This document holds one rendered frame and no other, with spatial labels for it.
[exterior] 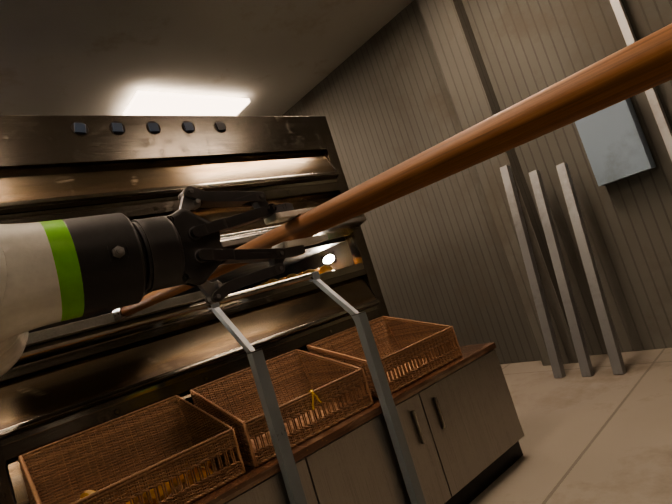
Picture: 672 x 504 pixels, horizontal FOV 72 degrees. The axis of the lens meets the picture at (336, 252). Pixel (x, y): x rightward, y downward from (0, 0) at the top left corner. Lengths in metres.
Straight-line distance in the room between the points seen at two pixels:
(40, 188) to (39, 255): 1.73
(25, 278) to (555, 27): 3.96
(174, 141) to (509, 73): 2.79
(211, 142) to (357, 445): 1.57
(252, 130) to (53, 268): 2.22
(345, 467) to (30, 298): 1.53
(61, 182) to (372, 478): 1.69
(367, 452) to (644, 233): 2.67
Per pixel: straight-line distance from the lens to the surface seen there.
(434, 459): 2.16
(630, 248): 3.93
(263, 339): 2.23
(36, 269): 0.45
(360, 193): 0.48
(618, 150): 3.75
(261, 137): 2.62
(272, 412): 1.61
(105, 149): 2.28
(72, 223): 0.48
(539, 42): 4.17
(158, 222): 0.50
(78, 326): 1.52
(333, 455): 1.82
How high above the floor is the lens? 1.05
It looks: 5 degrees up
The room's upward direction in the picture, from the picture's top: 17 degrees counter-clockwise
